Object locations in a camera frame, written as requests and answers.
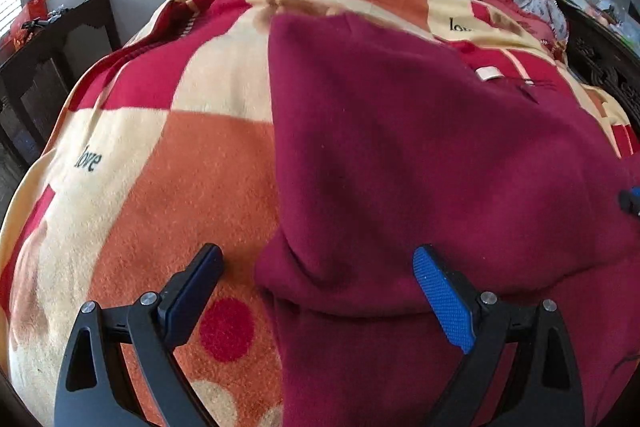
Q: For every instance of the red orange printed blanket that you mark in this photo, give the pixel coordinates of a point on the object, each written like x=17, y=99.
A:
x=150, y=207

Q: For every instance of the maroon fleece garment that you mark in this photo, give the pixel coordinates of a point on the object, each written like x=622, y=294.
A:
x=400, y=157

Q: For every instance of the dark wooden cabinet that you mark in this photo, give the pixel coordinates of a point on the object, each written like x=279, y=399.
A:
x=60, y=57

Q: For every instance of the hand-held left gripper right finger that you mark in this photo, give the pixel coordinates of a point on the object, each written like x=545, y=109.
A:
x=445, y=297

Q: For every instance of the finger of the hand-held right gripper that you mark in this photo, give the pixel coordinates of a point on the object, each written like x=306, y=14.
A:
x=632, y=203

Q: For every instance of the pile of small clutter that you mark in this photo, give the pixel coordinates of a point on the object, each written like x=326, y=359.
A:
x=615, y=14

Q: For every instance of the red gift box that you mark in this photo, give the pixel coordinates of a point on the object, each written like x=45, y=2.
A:
x=27, y=19

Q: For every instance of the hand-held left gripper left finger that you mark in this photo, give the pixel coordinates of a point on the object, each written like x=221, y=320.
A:
x=192, y=297

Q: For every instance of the carved dark wooden furniture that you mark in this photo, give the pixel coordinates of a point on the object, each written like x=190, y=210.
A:
x=605, y=57

